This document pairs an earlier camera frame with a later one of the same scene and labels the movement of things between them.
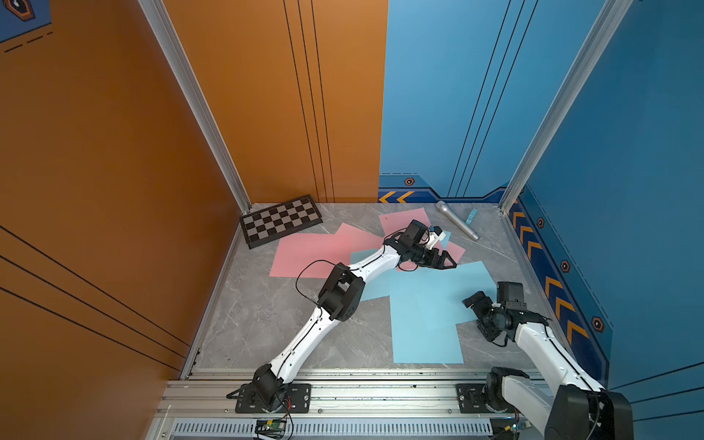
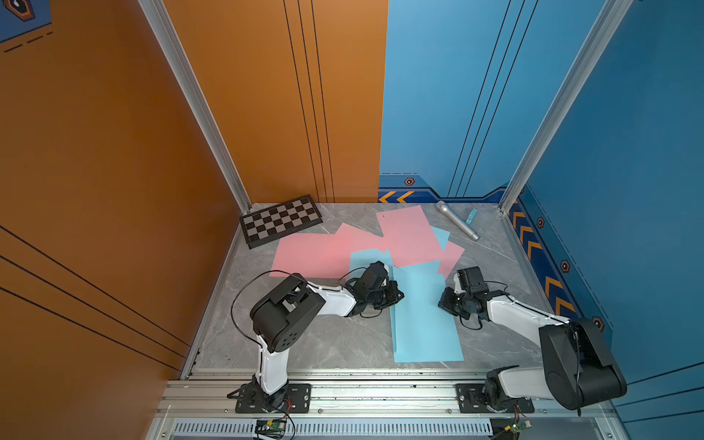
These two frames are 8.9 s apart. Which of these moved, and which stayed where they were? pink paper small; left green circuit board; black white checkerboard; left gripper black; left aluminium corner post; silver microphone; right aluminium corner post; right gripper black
Moved: right gripper black; left gripper black; pink paper small
Stayed: left aluminium corner post; right aluminium corner post; left green circuit board; black white checkerboard; silver microphone
